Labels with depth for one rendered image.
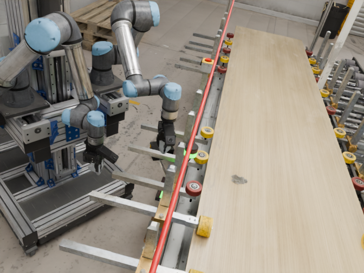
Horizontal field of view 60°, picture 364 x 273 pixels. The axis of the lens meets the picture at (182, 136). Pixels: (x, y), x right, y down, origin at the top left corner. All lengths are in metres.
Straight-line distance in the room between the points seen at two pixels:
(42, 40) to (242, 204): 1.10
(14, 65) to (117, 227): 1.44
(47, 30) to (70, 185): 1.42
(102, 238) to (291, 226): 1.38
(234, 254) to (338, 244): 0.49
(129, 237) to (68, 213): 0.47
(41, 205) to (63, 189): 0.19
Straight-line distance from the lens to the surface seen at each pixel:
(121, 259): 1.21
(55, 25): 1.36
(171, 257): 1.64
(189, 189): 1.53
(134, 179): 1.60
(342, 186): 1.95
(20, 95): 1.78
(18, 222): 2.31
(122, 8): 1.58
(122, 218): 2.55
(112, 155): 1.57
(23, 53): 1.46
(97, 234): 2.46
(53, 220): 2.27
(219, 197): 1.54
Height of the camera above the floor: 1.99
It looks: 36 degrees down
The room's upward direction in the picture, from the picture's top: 11 degrees clockwise
